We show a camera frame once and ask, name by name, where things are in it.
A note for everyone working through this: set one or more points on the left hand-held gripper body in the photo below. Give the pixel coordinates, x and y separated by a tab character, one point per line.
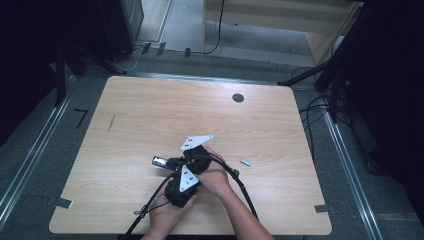
186	181

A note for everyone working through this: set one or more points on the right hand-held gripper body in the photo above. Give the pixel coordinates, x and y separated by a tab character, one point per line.
196	160

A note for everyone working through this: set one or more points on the blue stapler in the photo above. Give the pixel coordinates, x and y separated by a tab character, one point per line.
160	162

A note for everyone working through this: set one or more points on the grey strip of staples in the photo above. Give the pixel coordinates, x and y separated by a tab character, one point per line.
245	162

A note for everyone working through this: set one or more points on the person's right hand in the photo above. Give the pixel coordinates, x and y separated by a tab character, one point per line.
215	178

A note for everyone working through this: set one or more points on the person's left hand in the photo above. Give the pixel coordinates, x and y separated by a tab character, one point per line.
165	218

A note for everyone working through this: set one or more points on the black tape floor mark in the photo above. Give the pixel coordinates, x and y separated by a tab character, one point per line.
81	118

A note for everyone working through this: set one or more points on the grey tape piece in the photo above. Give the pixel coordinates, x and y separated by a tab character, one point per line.
61	202
321	208

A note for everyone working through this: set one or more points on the black metal stand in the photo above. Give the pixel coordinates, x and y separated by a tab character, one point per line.
306	74
60	76

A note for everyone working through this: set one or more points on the dark cabinet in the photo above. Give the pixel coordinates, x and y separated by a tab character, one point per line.
120	26

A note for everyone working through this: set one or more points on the light wooden desk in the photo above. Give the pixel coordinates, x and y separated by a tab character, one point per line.
266	16

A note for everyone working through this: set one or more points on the dark curtain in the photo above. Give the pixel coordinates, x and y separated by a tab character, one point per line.
393	83

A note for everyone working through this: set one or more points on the metal floor rail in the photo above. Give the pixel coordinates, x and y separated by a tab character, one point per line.
33	160
353	183
200	78

